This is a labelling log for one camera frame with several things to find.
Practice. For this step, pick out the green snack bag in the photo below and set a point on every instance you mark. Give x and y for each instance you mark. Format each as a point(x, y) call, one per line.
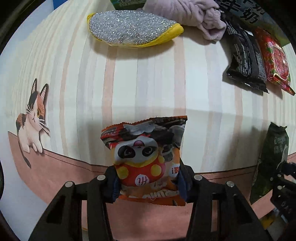
point(273, 153)

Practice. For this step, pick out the brown cardboard box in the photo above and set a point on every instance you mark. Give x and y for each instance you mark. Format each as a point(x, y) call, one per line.
point(249, 12)

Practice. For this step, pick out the red snack bag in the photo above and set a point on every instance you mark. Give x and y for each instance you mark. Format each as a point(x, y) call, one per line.
point(275, 60)

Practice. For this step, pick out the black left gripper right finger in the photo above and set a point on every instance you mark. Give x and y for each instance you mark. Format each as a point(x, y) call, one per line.
point(219, 212)

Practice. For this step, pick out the orange panda snack bag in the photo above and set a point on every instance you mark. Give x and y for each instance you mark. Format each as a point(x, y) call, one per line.
point(146, 160)

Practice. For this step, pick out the silver yellow scrubbing pad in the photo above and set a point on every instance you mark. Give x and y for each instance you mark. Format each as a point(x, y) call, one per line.
point(132, 29)

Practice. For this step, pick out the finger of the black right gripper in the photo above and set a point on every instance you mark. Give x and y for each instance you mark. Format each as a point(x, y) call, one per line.
point(283, 196)

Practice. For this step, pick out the black snack bag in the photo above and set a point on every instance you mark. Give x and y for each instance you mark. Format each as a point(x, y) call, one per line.
point(246, 64)

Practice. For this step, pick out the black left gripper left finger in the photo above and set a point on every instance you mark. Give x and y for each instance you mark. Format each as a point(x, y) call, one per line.
point(62, 219)

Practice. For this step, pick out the purple soft cloth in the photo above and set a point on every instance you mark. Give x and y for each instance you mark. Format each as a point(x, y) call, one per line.
point(204, 15)

